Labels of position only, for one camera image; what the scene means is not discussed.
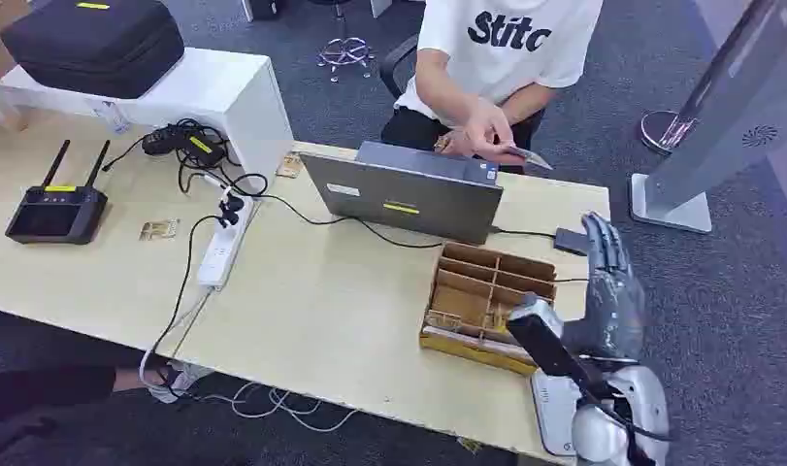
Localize grey standing kiosk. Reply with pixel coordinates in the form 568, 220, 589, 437
629, 0, 787, 235

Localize white power strip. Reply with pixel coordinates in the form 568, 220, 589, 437
196, 185, 257, 290

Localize card with gold print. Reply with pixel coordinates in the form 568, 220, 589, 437
276, 151, 306, 180
139, 218, 180, 243

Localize black plug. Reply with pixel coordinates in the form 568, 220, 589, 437
215, 192, 246, 229

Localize chrome chair base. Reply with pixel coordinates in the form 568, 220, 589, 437
315, 35, 377, 84

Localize person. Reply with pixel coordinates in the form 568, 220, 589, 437
379, 0, 606, 176

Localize black power adapter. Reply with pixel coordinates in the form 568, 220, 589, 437
141, 123, 228, 170

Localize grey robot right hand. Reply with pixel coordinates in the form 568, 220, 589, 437
505, 212, 649, 388

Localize playing card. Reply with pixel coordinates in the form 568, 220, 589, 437
503, 144, 554, 173

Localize black carrying case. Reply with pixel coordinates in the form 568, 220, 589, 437
0, 0, 186, 101

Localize black office chair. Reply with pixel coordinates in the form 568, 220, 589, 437
377, 33, 421, 101

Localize black laptop power cable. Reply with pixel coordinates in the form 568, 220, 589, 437
174, 138, 445, 250

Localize wooden card box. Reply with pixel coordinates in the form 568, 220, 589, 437
419, 241, 559, 377

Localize white floor cables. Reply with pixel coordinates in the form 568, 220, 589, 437
196, 381, 361, 435

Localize black hub cable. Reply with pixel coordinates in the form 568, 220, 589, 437
489, 224, 590, 284

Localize grey laptop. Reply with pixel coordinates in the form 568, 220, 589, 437
299, 140, 505, 247

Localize white cabinet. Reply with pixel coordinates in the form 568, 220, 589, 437
0, 47, 296, 195

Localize black device with antennas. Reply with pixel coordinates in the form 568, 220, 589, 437
4, 138, 112, 247

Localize person's right hand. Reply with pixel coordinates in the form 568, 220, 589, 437
462, 97, 529, 166

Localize round chrome stand base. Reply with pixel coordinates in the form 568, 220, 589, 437
638, 110, 698, 157

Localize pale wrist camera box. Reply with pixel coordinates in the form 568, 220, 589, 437
530, 369, 585, 459

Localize white cable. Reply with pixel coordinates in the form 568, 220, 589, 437
138, 285, 215, 395

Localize person's left hand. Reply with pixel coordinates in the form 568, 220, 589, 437
433, 128, 481, 160

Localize small black hub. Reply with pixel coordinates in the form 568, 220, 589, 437
553, 226, 591, 257

